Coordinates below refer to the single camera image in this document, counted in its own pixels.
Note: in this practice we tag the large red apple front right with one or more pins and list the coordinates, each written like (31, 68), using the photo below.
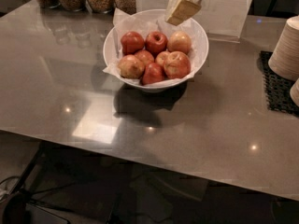
(177, 65)

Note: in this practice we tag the small red apple centre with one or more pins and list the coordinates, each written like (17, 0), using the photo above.
(144, 56)

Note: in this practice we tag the red apple back middle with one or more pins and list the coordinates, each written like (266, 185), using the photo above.
(156, 42)

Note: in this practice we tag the red apple back left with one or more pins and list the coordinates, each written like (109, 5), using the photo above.
(132, 42)

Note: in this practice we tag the stack of paper cups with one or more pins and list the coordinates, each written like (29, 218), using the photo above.
(294, 92)
(285, 59)

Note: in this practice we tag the white bowl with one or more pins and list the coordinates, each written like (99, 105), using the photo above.
(146, 52)

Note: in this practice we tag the white paper bowl liner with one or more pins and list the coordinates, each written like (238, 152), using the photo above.
(144, 22)

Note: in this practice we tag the dark round object on floor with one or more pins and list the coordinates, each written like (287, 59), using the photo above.
(13, 209)

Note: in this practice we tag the small orange apple centre right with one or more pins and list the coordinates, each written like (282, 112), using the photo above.
(162, 57)

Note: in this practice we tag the red apple front middle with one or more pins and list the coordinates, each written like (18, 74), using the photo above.
(153, 73)

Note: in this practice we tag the clear acrylic sign holder right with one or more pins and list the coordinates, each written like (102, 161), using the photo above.
(223, 19)

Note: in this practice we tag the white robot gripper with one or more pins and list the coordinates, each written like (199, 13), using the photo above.
(183, 10)

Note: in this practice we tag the yellow-red apple back right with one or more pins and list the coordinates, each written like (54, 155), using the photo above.
(179, 41)

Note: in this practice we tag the black rubber mat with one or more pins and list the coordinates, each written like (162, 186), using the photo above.
(277, 89)

